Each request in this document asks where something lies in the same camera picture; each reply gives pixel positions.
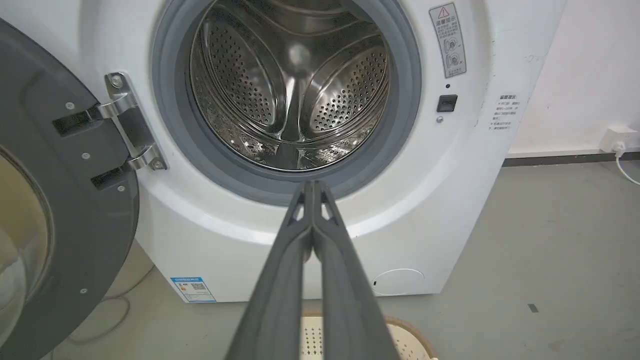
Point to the blue energy label sticker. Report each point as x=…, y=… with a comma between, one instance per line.
x=193, y=289

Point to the grey washing machine door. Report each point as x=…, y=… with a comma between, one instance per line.
x=60, y=200

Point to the white front-load washing machine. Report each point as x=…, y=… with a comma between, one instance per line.
x=440, y=200

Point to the grey warning label sticker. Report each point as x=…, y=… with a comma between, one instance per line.
x=448, y=40

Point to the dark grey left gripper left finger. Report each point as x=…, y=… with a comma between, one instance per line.
x=280, y=300

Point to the metal door hinge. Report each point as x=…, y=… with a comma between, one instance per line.
x=131, y=122

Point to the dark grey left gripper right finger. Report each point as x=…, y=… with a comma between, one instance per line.
x=345, y=300

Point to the cream perforated laundry basket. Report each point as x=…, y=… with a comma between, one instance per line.
x=407, y=340

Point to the white wall power socket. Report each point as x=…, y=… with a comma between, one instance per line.
x=618, y=139

